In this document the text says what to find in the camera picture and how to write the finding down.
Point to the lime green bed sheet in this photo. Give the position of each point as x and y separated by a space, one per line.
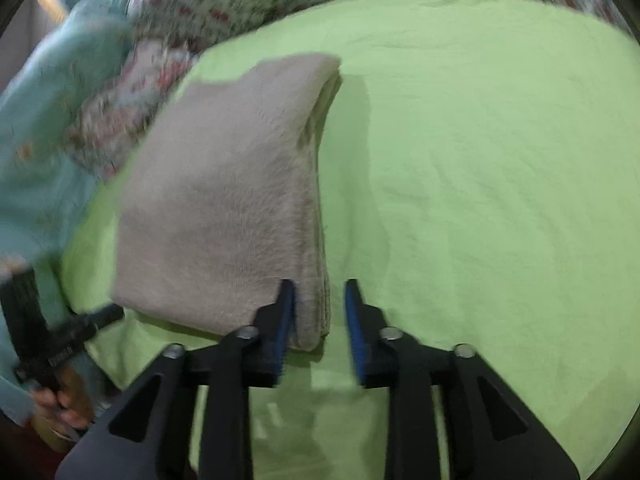
479 177

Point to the person's left hand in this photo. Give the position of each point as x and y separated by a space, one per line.
70 407

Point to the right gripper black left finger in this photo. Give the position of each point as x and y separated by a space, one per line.
187 415

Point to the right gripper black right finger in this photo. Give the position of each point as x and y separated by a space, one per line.
447 407

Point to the teal floral blanket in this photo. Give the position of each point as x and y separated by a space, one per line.
44 194

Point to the beige knit sweater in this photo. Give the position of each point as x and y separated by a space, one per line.
222 202

